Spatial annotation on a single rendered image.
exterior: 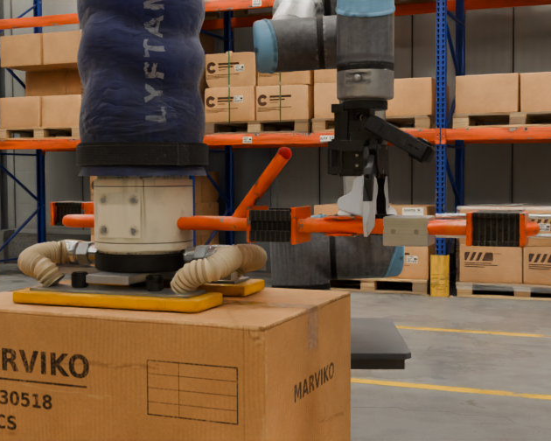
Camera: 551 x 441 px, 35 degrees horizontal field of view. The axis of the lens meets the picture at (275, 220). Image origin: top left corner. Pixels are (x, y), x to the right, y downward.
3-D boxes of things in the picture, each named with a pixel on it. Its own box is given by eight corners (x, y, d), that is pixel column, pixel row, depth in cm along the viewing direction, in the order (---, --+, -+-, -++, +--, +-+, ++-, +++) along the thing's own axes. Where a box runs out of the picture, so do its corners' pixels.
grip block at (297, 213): (244, 243, 140) (244, 206, 140) (266, 239, 149) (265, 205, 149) (293, 245, 137) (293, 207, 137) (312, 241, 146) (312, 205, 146)
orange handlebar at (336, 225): (5, 230, 158) (4, 210, 158) (94, 221, 186) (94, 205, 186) (538, 242, 126) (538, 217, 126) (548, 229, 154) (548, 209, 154)
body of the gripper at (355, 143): (341, 178, 143) (341, 104, 143) (393, 178, 140) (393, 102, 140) (327, 178, 136) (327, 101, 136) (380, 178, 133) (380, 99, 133)
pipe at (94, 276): (18, 280, 146) (17, 246, 146) (98, 265, 170) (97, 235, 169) (203, 288, 134) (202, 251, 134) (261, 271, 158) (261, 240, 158)
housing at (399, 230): (381, 246, 134) (381, 216, 134) (391, 242, 140) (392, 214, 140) (427, 247, 131) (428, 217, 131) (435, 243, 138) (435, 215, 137)
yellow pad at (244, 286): (75, 289, 162) (74, 262, 162) (103, 283, 172) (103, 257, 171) (244, 297, 151) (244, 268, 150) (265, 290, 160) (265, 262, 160)
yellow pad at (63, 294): (11, 303, 144) (10, 273, 144) (46, 295, 154) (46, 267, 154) (198, 313, 133) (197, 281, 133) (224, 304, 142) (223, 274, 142)
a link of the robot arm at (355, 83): (400, 73, 140) (385, 66, 131) (400, 104, 140) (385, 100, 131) (345, 76, 143) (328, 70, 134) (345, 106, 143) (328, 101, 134)
